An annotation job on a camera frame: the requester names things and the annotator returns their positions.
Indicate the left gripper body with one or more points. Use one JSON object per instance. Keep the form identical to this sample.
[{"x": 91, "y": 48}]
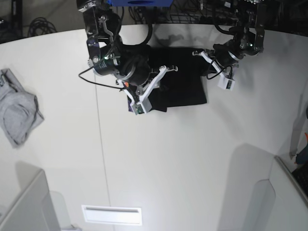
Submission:
[{"x": 227, "y": 54}]

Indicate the grey T-shirt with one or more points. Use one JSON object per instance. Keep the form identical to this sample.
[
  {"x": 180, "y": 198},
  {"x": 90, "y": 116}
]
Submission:
[{"x": 19, "y": 109}]

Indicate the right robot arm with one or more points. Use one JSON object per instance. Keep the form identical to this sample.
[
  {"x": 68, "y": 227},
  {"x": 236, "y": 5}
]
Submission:
[{"x": 108, "y": 55}]

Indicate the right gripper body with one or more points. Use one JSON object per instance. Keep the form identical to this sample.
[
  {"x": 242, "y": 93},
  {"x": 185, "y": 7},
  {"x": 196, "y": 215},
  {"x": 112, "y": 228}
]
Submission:
[{"x": 135, "y": 70}]

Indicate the black T-shirt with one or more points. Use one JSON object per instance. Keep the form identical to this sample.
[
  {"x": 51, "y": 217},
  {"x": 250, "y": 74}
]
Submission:
[{"x": 182, "y": 88}]

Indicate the black keyboard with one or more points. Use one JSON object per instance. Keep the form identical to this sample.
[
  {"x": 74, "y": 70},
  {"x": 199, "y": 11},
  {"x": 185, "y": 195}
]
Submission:
[{"x": 301, "y": 176}]

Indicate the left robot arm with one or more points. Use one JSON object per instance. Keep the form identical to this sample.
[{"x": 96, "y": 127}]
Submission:
[{"x": 248, "y": 34}]

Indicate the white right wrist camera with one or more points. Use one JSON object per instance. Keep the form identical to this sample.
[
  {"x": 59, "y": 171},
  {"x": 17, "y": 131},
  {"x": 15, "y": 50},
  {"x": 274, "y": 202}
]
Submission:
[{"x": 139, "y": 98}]

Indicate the blue box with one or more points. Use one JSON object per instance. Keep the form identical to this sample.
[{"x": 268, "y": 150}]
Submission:
[{"x": 145, "y": 3}]

